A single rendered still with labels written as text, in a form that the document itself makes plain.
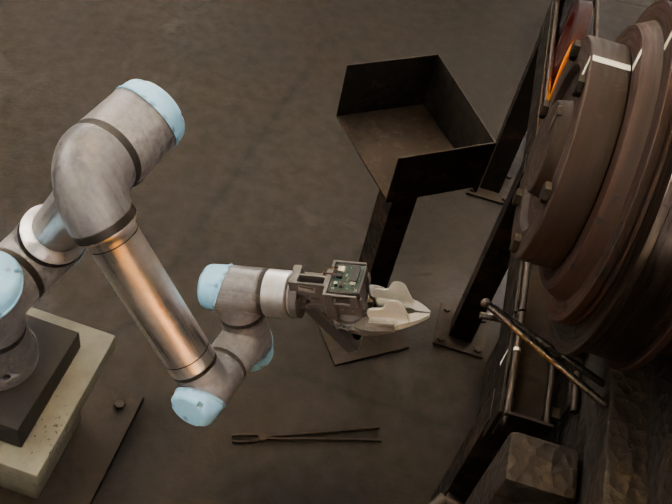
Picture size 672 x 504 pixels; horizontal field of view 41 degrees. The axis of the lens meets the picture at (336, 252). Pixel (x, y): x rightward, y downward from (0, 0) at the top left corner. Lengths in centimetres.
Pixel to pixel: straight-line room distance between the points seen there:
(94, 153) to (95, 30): 176
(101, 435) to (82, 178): 92
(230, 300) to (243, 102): 142
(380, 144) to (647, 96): 91
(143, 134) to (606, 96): 63
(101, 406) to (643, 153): 142
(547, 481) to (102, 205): 69
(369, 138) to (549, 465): 85
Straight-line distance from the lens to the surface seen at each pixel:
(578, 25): 205
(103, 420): 207
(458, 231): 254
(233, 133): 266
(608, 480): 118
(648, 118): 99
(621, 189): 98
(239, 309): 142
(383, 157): 180
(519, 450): 124
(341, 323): 138
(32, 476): 172
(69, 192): 125
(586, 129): 100
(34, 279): 162
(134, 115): 130
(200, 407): 139
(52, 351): 177
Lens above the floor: 184
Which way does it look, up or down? 50 degrees down
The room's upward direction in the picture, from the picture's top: 14 degrees clockwise
